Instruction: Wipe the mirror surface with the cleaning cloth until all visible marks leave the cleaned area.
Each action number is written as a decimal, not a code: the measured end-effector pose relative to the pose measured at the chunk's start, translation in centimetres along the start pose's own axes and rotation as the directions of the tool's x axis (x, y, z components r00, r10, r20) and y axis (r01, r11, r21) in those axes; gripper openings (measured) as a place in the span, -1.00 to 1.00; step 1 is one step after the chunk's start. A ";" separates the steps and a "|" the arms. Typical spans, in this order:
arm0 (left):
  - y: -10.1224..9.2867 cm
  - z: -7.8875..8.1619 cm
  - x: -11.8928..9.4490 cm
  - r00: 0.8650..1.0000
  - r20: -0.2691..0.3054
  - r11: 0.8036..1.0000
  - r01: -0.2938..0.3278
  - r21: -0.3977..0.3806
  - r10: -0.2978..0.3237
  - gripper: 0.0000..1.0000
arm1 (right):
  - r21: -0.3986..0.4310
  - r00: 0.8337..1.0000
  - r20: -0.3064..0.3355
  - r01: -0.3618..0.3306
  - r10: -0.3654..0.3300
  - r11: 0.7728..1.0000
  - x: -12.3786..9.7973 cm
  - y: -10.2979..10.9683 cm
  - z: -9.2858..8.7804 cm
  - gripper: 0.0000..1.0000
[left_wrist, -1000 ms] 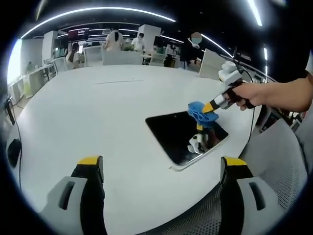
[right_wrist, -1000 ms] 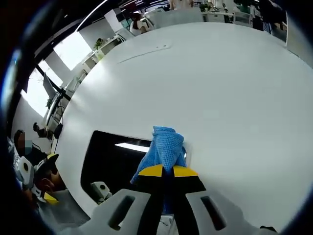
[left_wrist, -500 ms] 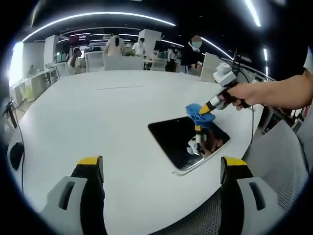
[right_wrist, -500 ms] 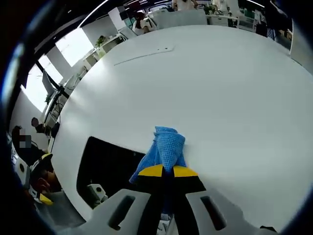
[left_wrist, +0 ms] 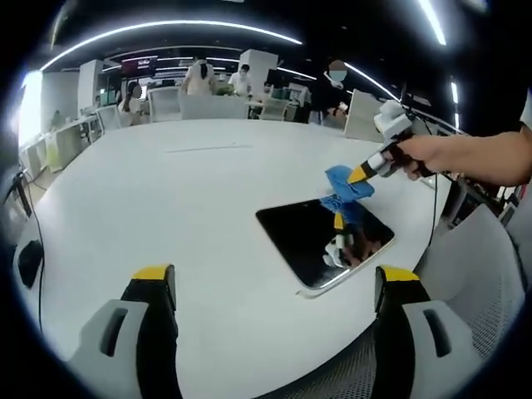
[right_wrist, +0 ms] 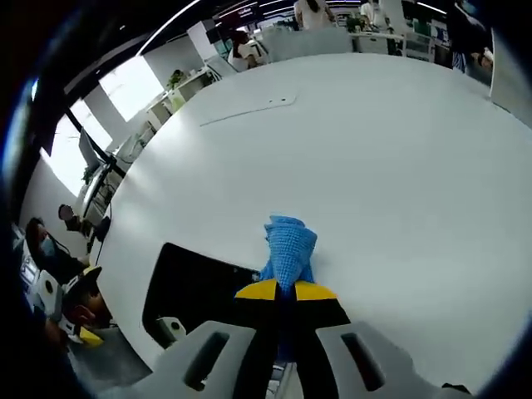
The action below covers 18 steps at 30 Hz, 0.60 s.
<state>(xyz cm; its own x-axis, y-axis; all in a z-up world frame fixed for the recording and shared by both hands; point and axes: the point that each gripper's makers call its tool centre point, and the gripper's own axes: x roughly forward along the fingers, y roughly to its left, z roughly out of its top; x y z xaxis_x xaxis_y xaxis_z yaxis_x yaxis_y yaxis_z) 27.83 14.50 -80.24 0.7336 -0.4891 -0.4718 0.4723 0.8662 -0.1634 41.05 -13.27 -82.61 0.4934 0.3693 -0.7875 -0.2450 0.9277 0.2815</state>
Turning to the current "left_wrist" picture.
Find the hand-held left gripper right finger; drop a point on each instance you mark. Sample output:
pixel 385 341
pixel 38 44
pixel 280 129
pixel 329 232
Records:
pixel 399 299

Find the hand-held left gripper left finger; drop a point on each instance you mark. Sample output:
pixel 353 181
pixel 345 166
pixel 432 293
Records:
pixel 156 307

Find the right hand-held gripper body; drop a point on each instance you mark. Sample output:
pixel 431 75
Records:
pixel 390 122

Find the blue cleaning cloth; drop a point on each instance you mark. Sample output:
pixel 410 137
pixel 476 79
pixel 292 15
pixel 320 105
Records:
pixel 349 191

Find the black tablet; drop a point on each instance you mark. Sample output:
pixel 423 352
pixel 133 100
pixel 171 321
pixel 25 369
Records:
pixel 291 232

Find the person's right hand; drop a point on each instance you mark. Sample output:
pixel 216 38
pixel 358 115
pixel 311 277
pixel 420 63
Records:
pixel 428 151

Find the white partition board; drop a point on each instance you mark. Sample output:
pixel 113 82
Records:
pixel 365 118

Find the white mesh office chair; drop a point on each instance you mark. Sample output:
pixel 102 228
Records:
pixel 469 249

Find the green potted plant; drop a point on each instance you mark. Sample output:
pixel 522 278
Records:
pixel 224 90

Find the wide white chair back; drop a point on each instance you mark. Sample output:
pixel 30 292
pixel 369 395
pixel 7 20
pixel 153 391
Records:
pixel 212 109

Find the white low cabinet row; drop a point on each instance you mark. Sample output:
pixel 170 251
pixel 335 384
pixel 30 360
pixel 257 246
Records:
pixel 62 141

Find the red display screen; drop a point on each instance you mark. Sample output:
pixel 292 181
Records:
pixel 139 65

